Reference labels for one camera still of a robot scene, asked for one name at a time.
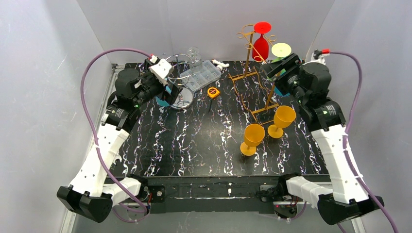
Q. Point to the clear plastic parts box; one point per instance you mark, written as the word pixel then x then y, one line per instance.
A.
pixel 198 80

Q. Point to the clear glass wine glass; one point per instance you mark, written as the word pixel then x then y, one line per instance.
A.
pixel 194 54

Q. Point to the gold wire glass rack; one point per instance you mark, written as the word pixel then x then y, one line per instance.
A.
pixel 254 93

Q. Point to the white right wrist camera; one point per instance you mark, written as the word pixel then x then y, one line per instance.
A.
pixel 319 56

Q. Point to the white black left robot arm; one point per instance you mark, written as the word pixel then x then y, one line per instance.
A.
pixel 94 191

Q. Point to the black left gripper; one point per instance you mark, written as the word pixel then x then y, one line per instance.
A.
pixel 162 91

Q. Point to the white small tool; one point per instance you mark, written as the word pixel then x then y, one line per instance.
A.
pixel 220 65

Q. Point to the red plastic goblet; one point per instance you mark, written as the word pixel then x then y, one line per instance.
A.
pixel 261 46

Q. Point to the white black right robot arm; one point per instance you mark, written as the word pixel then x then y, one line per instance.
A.
pixel 308 83

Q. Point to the blue plastic goblet back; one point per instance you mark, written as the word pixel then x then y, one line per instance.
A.
pixel 277 91

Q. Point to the yellow tape measure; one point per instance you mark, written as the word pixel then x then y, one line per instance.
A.
pixel 213 92

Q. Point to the orange plastic goblet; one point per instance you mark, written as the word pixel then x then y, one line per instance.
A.
pixel 253 136
pixel 283 118

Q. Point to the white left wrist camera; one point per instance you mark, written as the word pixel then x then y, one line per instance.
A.
pixel 161 68

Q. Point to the green plastic goblet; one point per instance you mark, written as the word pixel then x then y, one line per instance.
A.
pixel 280 50

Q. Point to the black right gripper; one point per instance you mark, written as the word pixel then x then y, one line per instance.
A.
pixel 277 71

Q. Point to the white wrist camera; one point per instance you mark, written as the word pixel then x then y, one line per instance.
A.
pixel 161 68
pixel 319 56

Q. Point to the chrome spiral glass rack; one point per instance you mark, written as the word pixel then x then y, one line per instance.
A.
pixel 180 62

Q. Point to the blue plastic goblet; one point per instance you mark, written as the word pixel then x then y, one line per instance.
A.
pixel 161 102
pixel 277 91

